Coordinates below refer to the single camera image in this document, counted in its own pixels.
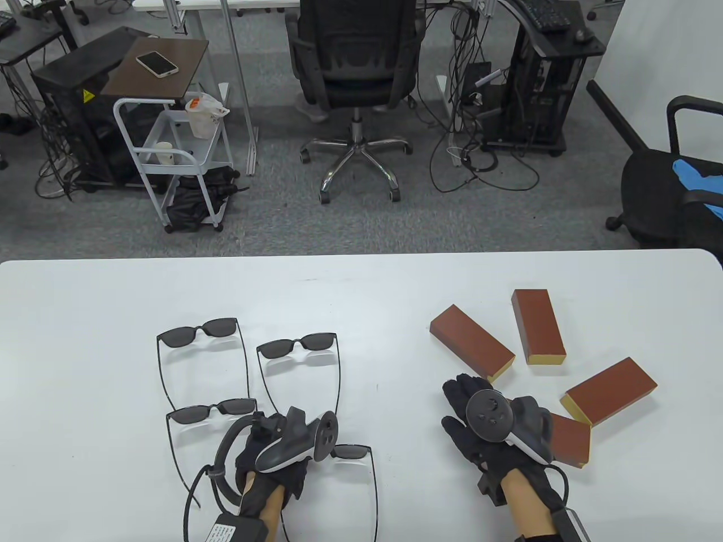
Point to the person's right hand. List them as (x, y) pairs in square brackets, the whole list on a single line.
[(457, 432)]

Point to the person's left hand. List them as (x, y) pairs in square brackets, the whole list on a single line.
[(271, 486)]

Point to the black sunglasses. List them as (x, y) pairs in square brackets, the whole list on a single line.
[(189, 415), (181, 336), (277, 349), (350, 451)]

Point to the brown storage box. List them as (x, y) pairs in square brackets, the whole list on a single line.
[(613, 389), (570, 440), (536, 324), (469, 339)]

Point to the person's left forearm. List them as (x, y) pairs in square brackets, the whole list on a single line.
[(277, 516)]

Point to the person's right forearm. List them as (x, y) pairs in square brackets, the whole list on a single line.
[(525, 508)]

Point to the grey VR controller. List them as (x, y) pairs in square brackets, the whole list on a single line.
[(294, 446), (488, 415)]

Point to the black wrist battery pack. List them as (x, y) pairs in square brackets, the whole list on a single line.
[(570, 525), (231, 530)]

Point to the black bag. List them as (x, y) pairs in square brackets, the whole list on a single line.
[(189, 206)]

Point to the black fabric office chair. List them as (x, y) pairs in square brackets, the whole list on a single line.
[(649, 192)]

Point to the black computer stand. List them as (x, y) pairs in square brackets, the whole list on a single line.
[(536, 101)]

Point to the white desk foot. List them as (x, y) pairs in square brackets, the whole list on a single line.
[(444, 90)]

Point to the white paper cup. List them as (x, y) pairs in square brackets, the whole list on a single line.
[(164, 153)]

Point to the blue cloth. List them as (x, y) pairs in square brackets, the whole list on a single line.
[(697, 175)]

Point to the black floor box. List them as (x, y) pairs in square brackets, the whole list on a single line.
[(476, 76)]

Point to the white rolling cart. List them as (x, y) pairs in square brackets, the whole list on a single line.
[(169, 130)]

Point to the white plastic bag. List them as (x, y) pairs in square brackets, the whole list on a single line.
[(200, 121)]

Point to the black mesh office chair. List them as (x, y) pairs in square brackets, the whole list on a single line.
[(356, 62)]

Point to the black computer mouse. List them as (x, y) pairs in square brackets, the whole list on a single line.
[(583, 35)]

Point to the black keyboard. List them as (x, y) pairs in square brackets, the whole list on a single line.
[(545, 16)]

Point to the white smartphone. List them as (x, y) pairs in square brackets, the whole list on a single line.
[(157, 63)]

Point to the black computer case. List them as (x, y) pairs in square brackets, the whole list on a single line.
[(68, 84)]

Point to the black desk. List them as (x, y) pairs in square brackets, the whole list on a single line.
[(34, 36)]

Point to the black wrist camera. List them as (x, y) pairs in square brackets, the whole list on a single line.
[(491, 488)]

